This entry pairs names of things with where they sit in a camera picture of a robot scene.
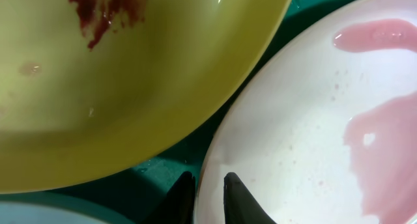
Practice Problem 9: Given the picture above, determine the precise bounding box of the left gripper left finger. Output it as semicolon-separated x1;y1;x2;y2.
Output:
143;171;196;224

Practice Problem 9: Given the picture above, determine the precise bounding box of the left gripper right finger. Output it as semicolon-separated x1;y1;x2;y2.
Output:
223;172;276;224

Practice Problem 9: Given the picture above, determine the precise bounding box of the white plate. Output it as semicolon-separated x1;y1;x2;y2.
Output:
194;0;416;224

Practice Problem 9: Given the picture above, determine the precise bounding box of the light blue plate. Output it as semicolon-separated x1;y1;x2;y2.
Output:
1;201;106;224

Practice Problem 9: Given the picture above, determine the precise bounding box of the teal plastic tray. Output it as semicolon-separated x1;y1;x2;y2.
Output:
54;0;354;222

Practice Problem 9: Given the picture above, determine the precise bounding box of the yellow plate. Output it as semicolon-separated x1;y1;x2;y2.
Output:
1;0;291;193

